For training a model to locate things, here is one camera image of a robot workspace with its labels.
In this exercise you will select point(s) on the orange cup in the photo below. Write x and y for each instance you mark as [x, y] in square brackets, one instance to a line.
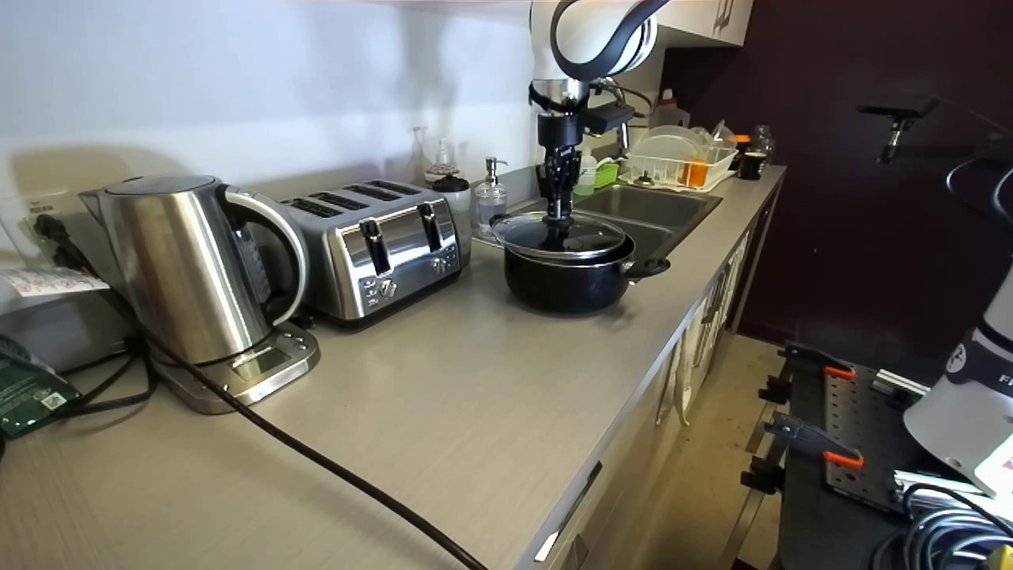
[698, 174]

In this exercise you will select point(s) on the stainless steel electric kettle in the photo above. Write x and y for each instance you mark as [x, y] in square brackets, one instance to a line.
[179, 275]

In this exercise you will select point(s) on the clear glass carafe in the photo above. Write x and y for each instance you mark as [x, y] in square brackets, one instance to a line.
[424, 160]

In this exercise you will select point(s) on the stainless steel four-slot toaster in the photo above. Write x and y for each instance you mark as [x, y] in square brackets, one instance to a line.
[400, 255]

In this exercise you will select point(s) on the black perforated breadboard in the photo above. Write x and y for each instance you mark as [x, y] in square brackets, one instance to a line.
[866, 423]

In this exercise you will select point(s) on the clear soap dispenser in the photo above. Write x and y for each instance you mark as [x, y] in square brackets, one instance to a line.
[490, 201]

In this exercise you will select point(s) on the black robot table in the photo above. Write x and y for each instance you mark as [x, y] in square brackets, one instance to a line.
[835, 528]

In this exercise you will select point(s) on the beige wall cabinet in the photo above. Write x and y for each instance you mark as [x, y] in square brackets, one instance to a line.
[707, 16]

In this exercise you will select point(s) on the white jar with black lid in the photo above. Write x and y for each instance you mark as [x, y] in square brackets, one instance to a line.
[457, 208]

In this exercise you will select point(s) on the small black object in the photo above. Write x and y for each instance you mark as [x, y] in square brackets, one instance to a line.
[752, 164]

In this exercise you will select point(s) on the black cooking pot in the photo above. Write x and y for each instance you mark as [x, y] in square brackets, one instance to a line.
[571, 287]

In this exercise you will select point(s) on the stainless steel double sink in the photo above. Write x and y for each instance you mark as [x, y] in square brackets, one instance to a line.
[652, 208]

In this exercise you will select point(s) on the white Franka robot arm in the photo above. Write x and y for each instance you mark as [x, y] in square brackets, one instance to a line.
[589, 32]

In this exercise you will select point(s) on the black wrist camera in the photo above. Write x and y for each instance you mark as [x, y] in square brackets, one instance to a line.
[604, 115]

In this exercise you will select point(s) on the black camera on stand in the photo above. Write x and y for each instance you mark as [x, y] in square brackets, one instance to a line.
[897, 110]

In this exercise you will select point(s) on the green packet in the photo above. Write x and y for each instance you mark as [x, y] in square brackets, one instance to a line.
[27, 398]

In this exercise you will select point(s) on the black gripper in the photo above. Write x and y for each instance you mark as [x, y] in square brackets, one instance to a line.
[563, 136]

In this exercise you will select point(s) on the white box with label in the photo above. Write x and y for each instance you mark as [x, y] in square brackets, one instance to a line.
[52, 317]

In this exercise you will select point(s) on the steel kettle base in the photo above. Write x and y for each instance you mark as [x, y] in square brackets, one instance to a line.
[271, 364]

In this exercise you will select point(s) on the glass lid with black knob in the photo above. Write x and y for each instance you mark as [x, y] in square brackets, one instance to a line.
[581, 246]

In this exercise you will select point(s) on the grey kitchen base cabinets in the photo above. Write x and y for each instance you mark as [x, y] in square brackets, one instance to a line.
[636, 476]

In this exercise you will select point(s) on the white dish rack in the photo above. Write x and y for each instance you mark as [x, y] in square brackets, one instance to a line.
[665, 160]

